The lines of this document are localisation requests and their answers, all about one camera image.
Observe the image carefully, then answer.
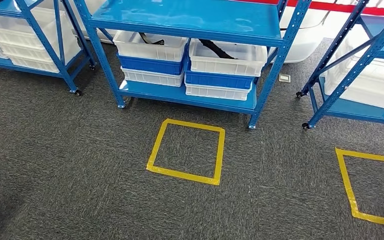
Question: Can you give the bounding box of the black cable bundle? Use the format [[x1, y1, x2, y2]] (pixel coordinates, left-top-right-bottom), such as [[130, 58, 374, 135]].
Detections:
[[137, 32, 166, 46]]

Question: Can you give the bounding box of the blue metal shelf rack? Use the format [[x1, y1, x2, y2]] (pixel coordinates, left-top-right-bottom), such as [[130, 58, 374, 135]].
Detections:
[[72, 0, 313, 130], [0, 0, 97, 98], [295, 0, 384, 131]]

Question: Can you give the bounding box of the black strap part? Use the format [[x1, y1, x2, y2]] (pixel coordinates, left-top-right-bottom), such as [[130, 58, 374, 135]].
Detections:
[[197, 38, 239, 61]]

